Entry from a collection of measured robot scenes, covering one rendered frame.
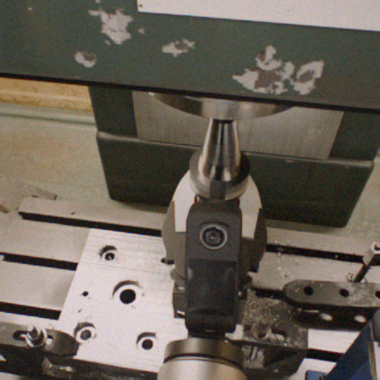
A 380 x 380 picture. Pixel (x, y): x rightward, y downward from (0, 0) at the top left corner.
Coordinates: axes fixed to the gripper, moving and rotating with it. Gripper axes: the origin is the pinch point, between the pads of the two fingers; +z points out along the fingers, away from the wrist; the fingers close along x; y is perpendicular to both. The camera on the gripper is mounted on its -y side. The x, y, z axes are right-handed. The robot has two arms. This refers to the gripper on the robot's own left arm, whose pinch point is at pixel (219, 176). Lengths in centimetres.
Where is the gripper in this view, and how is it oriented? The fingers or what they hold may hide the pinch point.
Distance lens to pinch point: 49.2
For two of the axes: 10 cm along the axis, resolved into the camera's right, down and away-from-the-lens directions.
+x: 9.9, 0.8, -0.6
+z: 1.0, -7.8, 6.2
